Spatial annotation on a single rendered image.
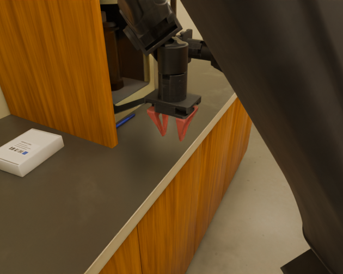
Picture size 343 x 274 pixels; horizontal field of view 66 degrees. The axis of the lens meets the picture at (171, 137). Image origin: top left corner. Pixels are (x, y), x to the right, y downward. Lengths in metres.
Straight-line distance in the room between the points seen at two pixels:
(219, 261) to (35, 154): 1.21
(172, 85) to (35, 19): 0.48
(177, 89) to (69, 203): 0.37
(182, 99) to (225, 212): 1.46
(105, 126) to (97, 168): 0.13
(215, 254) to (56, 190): 1.17
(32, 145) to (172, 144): 0.41
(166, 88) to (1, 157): 0.51
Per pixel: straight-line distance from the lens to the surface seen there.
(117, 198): 0.66
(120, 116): 0.98
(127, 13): 0.42
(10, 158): 0.83
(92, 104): 0.80
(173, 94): 0.51
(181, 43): 0.49
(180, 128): 0.53
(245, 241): 1.79
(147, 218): 0.77
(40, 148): 0.83
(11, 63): 1.02
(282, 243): 1.85
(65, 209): 0.67
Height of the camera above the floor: 1.40
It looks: 32 degrees down
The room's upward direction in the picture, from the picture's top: straight up
